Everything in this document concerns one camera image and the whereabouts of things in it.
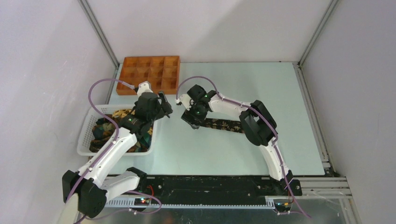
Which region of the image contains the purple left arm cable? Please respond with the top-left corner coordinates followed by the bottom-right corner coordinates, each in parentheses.
top-left (65, 78), bottom-right (163, 224)

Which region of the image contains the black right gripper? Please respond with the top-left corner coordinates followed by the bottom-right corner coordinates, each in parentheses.
top-left (182, 101), bottom-right (208, 129)

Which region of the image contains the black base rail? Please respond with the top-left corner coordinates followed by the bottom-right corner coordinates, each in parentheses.
top-left (137, 175), bottom-right (290, 206)

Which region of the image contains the wooden compartment tray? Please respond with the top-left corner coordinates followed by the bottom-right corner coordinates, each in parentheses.
top-left (119, 56), bottom-right (180, 95)

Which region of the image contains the aluminium frame rail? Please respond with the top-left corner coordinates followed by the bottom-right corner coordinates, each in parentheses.
top-left (102, 176), bottom-right (354, 210)

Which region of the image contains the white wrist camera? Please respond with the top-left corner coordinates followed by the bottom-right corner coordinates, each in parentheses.
top-left (175, 94), bottom-right (195, 111)
top-left (135, 81), bottom-right (153, 97)

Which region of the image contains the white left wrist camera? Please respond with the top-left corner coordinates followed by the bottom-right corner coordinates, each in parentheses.
top-left (135, 81), bottom-right (153, 97)

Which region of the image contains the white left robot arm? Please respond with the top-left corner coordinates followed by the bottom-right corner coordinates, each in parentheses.
top-left (62, 91), bottom-right (173, 218)

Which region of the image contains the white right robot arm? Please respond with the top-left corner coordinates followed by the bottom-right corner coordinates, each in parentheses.
top-left (176, 85), bottom-right (294, 195)

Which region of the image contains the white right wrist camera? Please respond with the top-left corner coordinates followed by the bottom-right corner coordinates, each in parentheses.
top-left (175, 94), bottom-right (195, 111)

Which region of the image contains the black gold floral tie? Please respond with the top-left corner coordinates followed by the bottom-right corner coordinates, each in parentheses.
top-left (199, 119), bottom-right (245, 133)

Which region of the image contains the green gold patterned tie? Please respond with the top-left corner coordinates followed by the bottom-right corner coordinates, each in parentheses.
top-left (89, 109), bottom-right (153, 153)

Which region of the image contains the white plastic basket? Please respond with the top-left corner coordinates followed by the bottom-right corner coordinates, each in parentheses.
top-left (77, 104), bottom-right (158, 156)

